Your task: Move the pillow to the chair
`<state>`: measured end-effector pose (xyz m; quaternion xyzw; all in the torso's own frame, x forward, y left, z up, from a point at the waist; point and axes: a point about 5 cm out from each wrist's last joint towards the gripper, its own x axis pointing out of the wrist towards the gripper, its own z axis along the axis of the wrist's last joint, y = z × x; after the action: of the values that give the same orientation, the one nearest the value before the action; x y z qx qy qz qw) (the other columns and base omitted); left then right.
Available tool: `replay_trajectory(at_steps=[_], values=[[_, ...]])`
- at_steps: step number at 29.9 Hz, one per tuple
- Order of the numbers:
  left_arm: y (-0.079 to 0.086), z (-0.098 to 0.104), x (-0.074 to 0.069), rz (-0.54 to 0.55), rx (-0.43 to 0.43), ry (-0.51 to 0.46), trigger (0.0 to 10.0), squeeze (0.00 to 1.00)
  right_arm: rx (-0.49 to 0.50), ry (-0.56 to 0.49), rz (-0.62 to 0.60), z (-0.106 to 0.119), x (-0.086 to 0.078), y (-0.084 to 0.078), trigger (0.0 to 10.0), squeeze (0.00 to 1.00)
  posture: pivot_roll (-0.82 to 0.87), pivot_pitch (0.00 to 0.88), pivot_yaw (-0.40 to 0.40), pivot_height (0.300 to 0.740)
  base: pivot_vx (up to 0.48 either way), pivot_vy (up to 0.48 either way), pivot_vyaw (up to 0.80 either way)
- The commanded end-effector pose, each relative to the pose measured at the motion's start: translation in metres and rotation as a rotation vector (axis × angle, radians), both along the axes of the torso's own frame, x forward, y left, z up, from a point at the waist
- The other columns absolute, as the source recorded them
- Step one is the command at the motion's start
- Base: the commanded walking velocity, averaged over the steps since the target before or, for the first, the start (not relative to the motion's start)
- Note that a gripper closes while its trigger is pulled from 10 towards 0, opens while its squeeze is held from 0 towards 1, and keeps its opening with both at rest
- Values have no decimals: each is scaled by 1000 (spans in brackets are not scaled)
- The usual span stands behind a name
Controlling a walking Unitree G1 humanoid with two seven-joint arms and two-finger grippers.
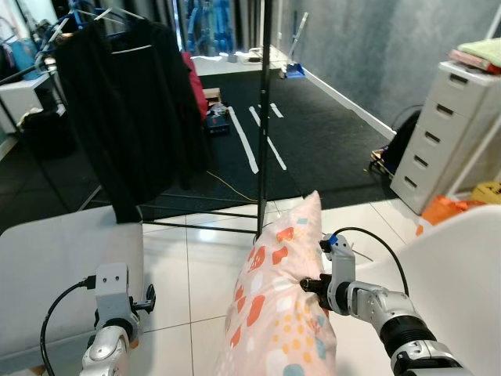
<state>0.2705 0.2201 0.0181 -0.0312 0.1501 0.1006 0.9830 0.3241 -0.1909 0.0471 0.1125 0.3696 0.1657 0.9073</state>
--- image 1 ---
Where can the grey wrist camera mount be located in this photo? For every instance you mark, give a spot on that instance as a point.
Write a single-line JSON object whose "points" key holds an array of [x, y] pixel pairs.
{"points": [[340, 266], [111, 290]]}

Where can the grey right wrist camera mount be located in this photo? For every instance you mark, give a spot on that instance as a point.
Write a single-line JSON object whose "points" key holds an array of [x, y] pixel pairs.
{"points": [[340, 266]]}

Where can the orange bag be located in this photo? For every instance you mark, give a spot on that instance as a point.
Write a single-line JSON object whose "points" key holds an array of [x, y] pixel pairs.
{"points": [[442, 211]]}

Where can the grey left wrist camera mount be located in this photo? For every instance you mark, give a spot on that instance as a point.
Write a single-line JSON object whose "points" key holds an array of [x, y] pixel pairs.
{"points": [[111, 290]]}

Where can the black metal clothes rack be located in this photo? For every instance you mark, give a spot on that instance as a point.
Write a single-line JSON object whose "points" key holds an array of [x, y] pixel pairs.
{"points": [[264, 117]]}

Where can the black floor bag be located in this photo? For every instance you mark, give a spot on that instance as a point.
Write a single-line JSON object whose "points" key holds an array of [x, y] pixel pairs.
{"points": [[403, 141]]}

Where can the white table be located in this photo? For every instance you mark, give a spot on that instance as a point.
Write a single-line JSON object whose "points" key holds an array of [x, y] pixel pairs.
{"points": [[23, 94]]}

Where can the red hanging garment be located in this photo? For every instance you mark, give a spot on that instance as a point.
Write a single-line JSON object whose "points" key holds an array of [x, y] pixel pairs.
{"points": [[196, 82]]}

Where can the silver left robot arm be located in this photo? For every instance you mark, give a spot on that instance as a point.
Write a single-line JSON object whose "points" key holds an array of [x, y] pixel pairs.
{"points": [[109, 352]]}

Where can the blue black tool box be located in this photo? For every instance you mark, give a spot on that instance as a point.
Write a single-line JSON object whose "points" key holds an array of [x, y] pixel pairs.
{"points": [[218, 119]]}

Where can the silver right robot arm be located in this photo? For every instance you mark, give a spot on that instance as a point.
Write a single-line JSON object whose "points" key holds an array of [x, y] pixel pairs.
{"points": [[391, 313]]}

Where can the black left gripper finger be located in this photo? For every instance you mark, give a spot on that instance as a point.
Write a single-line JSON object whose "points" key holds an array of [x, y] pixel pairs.
{"points": [[150, 294]]}

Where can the black hanging garment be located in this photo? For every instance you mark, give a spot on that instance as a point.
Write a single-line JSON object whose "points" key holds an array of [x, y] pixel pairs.
{"points": [[133, 110]]}

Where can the white drawer cabinet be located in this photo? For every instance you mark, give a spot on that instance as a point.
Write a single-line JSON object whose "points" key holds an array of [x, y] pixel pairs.
{"points": [[446, 133]]}

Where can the folded green pink fabric stack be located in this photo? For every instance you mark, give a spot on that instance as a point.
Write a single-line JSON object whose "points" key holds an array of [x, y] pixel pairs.
{"points": [[481, 55]]}

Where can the white plastic chair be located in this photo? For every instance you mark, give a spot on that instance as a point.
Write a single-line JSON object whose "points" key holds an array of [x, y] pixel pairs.
{"points": [[438, 298]]}

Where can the pink patterned pillow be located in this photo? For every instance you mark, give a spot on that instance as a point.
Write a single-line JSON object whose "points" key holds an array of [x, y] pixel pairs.
{"points": [[274, 313]]}

